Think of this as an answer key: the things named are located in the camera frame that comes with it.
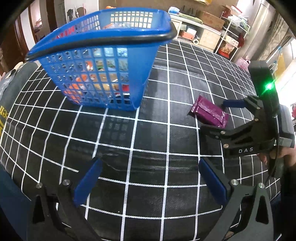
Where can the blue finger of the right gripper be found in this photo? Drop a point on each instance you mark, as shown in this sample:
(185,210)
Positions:
(238,103)

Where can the white metal shelf rack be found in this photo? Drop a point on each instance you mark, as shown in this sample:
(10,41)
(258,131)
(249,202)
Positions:
(233,34)

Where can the black white grid tablecloth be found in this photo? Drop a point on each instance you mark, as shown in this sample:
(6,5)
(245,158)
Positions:
(150,187)

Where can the brown cardboard box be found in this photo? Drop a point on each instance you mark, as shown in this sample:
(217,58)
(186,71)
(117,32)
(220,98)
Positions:
(210,20)

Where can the blue plastic basket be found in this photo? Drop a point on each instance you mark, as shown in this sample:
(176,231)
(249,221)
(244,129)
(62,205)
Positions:
(104,59)

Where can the paper towel roll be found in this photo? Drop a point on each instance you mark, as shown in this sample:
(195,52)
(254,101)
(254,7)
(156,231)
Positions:
(196,41)

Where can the green folded cloth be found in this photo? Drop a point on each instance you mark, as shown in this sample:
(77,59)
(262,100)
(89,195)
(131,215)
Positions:
(193,18)

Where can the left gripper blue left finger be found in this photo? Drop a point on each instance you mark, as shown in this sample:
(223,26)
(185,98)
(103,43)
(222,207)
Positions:
(87,179)

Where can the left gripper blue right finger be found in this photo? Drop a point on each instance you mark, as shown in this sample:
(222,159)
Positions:
(215,180)

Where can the purple foil snack packet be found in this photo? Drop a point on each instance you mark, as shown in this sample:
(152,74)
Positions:
(208,113)

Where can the blue tissue box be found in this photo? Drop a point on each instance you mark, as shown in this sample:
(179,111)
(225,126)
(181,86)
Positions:
(173,10)

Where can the cream tv cabinet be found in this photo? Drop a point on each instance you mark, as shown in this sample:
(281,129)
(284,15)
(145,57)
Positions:
(188,30)

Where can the pink gift bag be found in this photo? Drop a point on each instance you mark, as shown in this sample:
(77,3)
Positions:
(243,63)

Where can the person right hand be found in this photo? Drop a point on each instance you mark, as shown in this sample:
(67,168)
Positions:
(288,154)

